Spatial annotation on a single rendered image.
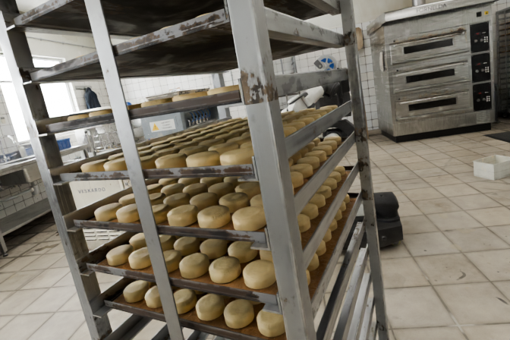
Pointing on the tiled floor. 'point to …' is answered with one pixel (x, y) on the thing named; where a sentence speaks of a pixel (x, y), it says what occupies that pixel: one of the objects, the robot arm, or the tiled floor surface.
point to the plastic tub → (492, 167)
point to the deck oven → (435, 67)
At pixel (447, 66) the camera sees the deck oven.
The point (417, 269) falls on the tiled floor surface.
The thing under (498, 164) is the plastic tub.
